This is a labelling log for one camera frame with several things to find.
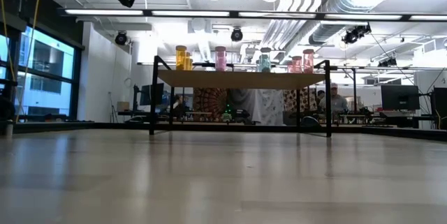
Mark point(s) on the wooden shelf black metal frame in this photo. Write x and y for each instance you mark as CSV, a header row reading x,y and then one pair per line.
x,y
244,79

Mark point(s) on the black beam with light strips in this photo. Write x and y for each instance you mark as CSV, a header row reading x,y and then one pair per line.
x,y
146,13

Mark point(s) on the black ceiling spotlight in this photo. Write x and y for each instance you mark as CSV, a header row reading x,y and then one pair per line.
x,y
236,34
121,38
354,35

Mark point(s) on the black computer monitor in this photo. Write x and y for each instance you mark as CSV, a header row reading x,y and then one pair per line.
x,y
152,95
440,107
401,98

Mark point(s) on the person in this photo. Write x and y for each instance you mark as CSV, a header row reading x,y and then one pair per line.
x,y
337,102
179,107
320,96

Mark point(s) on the large glass window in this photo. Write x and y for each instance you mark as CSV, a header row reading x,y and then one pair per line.
x,y
45,60

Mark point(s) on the small decorated green tree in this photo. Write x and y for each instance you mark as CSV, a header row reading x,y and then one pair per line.
x,y
227,115

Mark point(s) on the white cylindrical object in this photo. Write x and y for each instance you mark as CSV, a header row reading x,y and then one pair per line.
x,y
8,129

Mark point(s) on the silver ventilation duct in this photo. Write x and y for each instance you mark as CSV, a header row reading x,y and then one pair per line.
x,y
335,14

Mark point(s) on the black aluminium table frame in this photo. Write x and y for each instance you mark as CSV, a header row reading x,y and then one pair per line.
x,y
419,134

